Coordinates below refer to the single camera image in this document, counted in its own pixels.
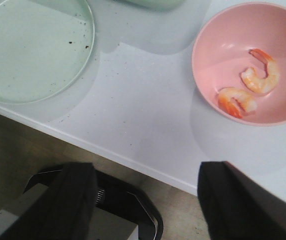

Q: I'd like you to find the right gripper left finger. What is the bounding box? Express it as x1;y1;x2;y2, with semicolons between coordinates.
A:
0;162;97;240

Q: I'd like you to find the orange shrimp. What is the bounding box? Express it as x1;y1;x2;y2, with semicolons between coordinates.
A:
218;87;258;119
240;48;280;95

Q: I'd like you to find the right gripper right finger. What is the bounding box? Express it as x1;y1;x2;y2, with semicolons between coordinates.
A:
197;161;286;240

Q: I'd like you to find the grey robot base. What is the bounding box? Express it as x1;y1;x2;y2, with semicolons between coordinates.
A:
0;165;163;240

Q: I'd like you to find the green round plate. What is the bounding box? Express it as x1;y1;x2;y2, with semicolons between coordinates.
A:
0;0;95;104

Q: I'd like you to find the pink bowl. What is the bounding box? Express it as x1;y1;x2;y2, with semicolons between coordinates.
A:
191;1;286;126

